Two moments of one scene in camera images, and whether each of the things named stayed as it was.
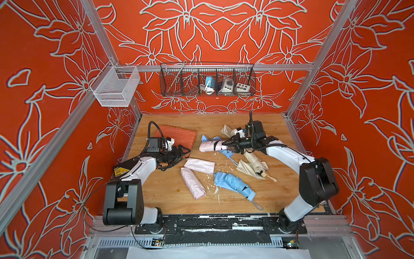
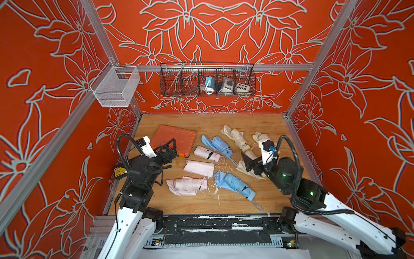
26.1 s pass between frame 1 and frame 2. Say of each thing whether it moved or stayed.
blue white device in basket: stayed
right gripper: moved
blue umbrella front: stayed
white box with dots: stayed
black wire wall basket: stayed
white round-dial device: stayed
